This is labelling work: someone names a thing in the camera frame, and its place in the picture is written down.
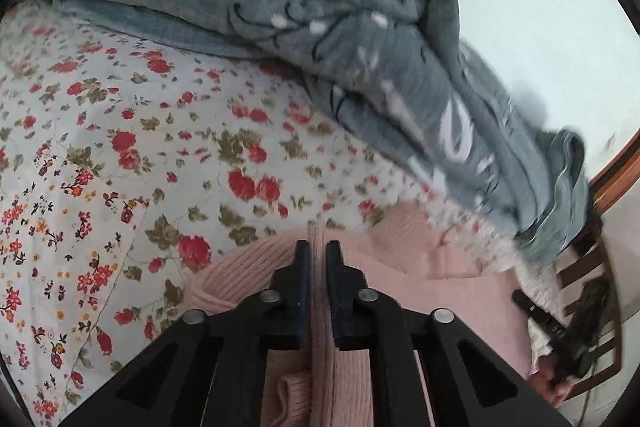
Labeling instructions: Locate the wooden chair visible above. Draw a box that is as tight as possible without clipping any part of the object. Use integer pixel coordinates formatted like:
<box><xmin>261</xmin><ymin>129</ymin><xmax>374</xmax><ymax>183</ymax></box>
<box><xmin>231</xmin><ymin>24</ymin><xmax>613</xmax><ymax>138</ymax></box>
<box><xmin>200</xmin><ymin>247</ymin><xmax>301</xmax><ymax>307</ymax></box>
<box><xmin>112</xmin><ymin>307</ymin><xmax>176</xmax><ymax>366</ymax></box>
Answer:
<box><xmin>555</xmin><ymin>207</ymin><xmax>633</xmax><ymax>403</ymax></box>

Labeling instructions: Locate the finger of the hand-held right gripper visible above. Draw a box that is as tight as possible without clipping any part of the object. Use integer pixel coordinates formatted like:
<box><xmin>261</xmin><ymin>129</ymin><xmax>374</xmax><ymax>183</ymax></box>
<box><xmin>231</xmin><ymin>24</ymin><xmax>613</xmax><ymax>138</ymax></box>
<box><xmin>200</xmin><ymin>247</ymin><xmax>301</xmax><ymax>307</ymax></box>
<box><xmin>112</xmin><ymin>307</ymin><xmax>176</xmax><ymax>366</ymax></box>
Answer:
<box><xmin>512</xmin><ymin>288</ymin><xmax>569</xmax><ymax>354</ymax></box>

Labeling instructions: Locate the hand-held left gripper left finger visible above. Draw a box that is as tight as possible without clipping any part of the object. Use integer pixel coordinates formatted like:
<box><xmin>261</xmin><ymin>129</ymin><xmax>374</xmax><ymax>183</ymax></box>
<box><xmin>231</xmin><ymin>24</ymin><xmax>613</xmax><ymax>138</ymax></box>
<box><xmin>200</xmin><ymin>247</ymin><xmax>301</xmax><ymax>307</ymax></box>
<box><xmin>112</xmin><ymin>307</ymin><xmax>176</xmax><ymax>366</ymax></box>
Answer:
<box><xmin>60</xmin><ymin>239</ymin><xmax>313</xmax><ymax>427</ymax></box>

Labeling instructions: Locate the floral bed sheet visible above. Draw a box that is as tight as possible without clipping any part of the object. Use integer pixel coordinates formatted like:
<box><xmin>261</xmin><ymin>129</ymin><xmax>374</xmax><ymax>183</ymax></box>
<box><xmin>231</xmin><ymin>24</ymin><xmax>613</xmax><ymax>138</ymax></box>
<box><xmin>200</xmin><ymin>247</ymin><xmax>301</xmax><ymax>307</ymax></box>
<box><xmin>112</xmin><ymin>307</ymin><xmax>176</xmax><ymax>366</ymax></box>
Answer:
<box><xmin>0</xmin><ymin>0</ymin><xmax>566</xmax><ymax>427</ymax></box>

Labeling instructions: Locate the pink knitted sweater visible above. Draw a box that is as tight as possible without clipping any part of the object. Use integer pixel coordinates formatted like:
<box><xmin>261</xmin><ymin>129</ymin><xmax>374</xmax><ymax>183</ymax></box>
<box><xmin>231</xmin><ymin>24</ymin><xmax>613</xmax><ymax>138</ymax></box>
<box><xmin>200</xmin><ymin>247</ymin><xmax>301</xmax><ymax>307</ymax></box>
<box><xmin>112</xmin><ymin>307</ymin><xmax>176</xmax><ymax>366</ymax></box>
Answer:
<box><xmin>192</xmin><ymin>202</ymin><xmax>571</xmax><ymax>427</ymax></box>

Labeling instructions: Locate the wooden door frame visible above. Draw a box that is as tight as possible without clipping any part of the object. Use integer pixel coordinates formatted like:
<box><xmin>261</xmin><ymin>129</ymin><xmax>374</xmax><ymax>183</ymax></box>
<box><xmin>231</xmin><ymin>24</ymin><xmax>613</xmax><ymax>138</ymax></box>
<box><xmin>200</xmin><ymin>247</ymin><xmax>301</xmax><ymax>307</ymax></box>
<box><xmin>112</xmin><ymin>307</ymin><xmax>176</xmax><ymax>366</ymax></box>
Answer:
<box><xmin>589</xmin><ymin>141</ymin><xmax>640</xmax><ymax>208</ymax></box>

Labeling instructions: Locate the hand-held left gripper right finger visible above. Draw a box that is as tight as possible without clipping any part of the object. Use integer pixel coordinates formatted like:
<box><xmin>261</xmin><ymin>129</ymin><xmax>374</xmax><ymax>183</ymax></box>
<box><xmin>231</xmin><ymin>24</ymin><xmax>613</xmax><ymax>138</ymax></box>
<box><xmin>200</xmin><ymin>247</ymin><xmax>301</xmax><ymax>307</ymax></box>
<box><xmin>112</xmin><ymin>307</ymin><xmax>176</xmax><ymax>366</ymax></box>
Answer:
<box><xmin>326</xmin><ymin>241</ymin><xmax>573</xmax><ymax>427</ymax></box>

